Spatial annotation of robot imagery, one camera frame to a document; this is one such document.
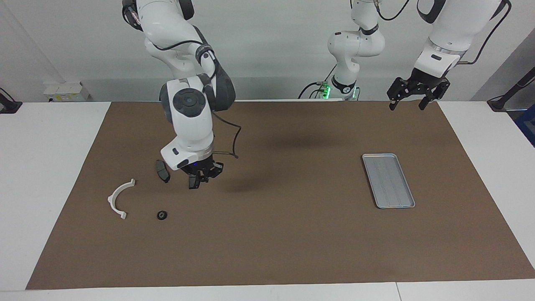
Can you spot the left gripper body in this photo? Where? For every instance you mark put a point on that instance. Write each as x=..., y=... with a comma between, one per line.
x=425, y=79

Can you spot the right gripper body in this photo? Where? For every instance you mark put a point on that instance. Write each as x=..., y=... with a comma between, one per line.
x=196, y=165

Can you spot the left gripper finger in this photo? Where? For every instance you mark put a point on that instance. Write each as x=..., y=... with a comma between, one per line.
x=434, y=94
x=397, y=93

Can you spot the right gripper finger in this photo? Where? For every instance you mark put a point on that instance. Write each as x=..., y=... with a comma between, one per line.
x=162, y=171
x=194, y=182

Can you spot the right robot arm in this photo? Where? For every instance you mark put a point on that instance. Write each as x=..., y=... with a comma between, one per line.
x=190, y=125

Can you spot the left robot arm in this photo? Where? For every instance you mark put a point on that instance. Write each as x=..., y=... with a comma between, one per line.
x=355, y=44

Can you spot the black bearing gear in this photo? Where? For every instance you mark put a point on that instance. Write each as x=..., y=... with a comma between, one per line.
x=162, y=215

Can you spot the grey metal tray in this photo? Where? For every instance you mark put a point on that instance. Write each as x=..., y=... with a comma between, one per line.
x=388, y=180

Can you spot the black stand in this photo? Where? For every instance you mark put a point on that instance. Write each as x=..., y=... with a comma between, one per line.
x=508, y=96
x=8, y=104

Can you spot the blue box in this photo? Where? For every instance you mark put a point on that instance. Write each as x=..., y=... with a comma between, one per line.
x=527, y=125

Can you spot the white socket box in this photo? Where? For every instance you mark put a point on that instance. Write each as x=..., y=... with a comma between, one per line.
x=67, y=92

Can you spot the white curved plastic bracket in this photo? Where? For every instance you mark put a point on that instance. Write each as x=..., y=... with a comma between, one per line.
x=113, y=200

